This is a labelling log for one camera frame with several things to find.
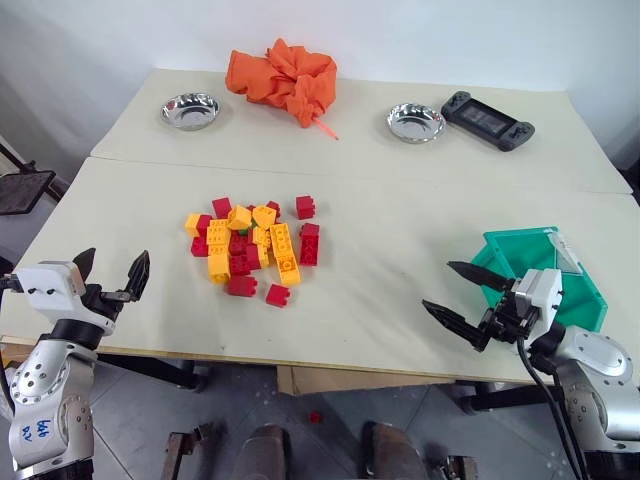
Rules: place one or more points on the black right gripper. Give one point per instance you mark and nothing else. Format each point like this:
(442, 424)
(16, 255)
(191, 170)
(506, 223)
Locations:
(510, 320)

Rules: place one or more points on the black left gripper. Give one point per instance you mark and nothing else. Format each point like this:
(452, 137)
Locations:
(102, 306)

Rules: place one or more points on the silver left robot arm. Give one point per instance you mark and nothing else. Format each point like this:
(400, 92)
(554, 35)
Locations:
(47, 395)

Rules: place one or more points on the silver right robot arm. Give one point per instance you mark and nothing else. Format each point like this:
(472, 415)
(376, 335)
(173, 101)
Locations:
(597, 380)

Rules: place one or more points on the green plastic bin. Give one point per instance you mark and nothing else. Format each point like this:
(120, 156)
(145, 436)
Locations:
(520, 250)

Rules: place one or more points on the wooden board under table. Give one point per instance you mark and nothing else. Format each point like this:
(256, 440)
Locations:
(360, 380)

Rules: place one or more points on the dark rounded shape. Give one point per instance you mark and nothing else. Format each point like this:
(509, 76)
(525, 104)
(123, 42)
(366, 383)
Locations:
(264, 452)
(392, 450)

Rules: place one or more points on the steel bowl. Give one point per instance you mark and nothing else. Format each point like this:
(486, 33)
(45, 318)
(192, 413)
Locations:
(415, 122)
(190, 111)

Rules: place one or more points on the black handheld game console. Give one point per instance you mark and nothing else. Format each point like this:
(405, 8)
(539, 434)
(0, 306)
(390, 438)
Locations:
(487, 120)

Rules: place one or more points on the small red floor piece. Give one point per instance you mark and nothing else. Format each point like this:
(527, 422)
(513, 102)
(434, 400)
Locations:
(314, 416)

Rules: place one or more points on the crumpled orange cloth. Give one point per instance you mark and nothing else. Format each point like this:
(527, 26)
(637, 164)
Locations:
(282, 82)

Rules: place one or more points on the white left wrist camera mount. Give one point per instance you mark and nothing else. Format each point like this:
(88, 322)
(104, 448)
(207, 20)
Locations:
(47, 287)

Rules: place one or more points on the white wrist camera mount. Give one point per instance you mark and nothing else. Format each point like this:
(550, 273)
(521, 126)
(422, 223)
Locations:
(542, 295)
(47, 287)

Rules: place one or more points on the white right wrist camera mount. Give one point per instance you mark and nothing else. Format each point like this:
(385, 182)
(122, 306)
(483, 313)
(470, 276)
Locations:
(542, 295)

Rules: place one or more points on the black table frame leg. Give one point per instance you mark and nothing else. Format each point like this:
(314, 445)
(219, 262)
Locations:
(505, 397)
(155, 370)

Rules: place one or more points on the rusty metal bracket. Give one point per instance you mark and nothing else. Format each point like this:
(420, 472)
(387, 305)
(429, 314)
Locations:
(455, 467)
(187, 447)

